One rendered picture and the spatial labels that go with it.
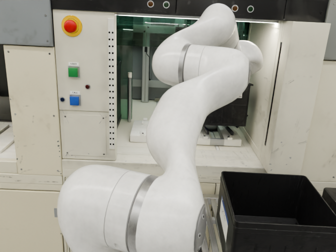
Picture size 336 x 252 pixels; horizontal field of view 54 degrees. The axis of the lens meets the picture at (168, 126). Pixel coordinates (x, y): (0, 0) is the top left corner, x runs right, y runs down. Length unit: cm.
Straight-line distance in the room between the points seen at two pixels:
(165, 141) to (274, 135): 72
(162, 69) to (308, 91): 60
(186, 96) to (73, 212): 29
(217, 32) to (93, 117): 59
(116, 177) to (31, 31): 79
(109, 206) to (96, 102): 76
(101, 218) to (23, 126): 86
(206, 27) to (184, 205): 47
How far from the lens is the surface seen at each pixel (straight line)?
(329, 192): 127
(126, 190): 48
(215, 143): 145
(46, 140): 130
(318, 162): 138
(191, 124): 60
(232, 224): 89
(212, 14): 83
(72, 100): 120
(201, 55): 74
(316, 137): 134
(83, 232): 52
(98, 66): 117
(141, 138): 143
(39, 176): 137
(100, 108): 121
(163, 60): 76
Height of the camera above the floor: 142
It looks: 20 degrees down
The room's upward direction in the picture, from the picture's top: 3 degrees clockwise
